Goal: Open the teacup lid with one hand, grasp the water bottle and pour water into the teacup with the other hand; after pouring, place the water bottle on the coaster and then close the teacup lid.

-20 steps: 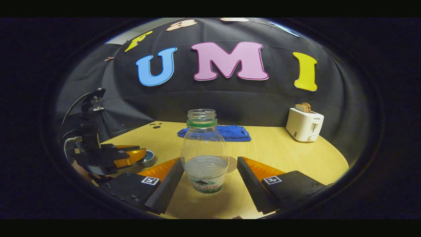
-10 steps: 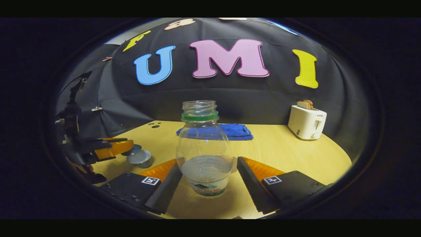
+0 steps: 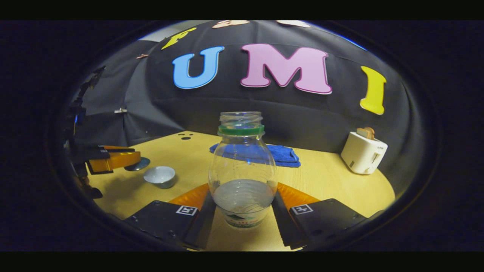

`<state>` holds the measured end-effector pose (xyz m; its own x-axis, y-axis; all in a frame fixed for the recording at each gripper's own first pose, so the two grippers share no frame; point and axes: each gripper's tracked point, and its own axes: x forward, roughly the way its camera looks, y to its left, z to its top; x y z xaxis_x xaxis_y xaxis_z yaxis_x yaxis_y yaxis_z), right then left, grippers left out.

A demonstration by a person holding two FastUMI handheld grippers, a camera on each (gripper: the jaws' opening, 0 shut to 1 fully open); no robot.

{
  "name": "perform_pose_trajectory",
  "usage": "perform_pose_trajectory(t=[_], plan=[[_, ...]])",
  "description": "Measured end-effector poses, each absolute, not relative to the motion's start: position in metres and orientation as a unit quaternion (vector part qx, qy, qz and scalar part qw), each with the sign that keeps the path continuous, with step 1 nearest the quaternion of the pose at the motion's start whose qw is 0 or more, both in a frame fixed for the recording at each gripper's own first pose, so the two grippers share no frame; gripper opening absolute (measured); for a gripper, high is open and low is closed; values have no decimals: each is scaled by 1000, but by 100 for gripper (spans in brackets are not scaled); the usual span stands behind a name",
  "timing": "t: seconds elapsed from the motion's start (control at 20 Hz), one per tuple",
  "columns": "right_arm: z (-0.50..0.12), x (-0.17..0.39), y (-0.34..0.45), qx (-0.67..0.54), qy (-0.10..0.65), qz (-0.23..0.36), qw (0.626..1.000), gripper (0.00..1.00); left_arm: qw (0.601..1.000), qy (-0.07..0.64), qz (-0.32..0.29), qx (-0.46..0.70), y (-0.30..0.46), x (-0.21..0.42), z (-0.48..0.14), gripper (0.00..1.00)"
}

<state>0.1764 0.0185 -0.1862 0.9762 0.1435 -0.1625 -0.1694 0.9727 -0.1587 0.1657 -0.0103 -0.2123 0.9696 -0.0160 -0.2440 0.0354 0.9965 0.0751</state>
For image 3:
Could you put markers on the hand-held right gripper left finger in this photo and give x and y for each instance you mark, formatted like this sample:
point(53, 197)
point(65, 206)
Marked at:
point(202, 223)

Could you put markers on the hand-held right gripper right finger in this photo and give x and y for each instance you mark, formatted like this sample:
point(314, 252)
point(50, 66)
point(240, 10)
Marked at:
point(283, 223)

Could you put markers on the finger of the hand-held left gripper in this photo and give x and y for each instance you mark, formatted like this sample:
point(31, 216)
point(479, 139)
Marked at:
point(117, 149)
point(113, 161)

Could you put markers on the white teacup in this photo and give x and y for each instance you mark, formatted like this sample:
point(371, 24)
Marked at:
point(160, 177)

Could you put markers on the clear plastic water bottle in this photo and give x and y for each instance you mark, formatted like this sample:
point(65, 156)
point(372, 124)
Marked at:
point(242, 166)

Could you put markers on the metal backdrop clip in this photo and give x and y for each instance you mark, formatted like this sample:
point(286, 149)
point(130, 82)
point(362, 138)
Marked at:
point(121, 110)

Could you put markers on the blue folded towel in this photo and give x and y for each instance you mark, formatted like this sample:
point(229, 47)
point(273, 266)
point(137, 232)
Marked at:
point(285, 155)

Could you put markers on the white toaster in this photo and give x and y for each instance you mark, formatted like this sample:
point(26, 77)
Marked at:
point(361, 155)

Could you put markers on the black backdrop cloth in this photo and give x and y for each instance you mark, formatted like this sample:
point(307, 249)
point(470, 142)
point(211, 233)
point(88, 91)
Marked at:
point(302, 109)

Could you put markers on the toast slice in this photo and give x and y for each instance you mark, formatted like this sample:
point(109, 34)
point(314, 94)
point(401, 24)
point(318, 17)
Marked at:
point(372, 132)
point(363, 133)

